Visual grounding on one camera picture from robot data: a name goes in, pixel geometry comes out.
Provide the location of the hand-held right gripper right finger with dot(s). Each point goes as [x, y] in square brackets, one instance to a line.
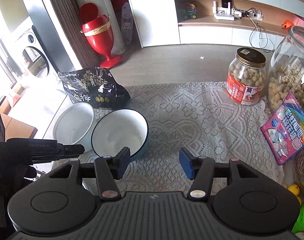
[186, 163]

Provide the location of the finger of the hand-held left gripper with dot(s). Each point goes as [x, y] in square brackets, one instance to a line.
[62, 158]
[72, 148]

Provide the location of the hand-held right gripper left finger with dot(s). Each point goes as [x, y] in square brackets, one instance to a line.
[124, 162]

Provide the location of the white bowl with orange print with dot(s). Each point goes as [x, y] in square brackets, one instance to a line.
[72, 125]

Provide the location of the blue-rimmed bowl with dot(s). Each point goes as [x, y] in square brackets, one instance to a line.
[117, 132]

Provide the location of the brown wooden side table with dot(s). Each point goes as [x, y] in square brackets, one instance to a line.
[19, 127]

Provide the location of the white lace tablecloth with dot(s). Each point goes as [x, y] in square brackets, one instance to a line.
[191, 120]

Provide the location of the black snack bag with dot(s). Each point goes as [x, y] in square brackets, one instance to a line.
[92, 87]

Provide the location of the white washing machine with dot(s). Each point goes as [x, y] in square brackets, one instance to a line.
[34, 55]

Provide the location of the small glass jar gold lid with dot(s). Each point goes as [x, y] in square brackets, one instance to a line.
[244, 80]

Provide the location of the pink marshmallow packet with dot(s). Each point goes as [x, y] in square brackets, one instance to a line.
[286, 130]

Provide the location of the yellow plastic toy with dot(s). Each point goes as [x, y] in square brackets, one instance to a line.
[294, 188]

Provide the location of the red trash bin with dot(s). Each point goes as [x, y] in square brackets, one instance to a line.
[97, 35]

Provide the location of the grey ribbed pillar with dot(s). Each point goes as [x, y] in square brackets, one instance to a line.
[67, 17]

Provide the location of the white printed skateboard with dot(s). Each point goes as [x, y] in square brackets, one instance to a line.
[127, 25]

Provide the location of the large glass jar with lid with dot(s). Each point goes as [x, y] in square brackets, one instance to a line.
[289, 75]

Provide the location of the white cylindrical appliance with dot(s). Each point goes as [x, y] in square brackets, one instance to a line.
[114, 17]

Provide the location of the white router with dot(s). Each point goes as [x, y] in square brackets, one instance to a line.
[224, 17]

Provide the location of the green toy tractor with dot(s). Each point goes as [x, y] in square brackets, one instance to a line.
[190, 11]

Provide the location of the white power strip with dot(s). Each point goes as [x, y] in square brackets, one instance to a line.
[256, 17]

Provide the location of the black set-top box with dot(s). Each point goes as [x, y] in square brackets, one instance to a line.
[227, 3]

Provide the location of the small orange toy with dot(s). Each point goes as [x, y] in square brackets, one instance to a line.
[287, 24]

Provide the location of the white wall cabinet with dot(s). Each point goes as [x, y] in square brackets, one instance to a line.
[154, 10]

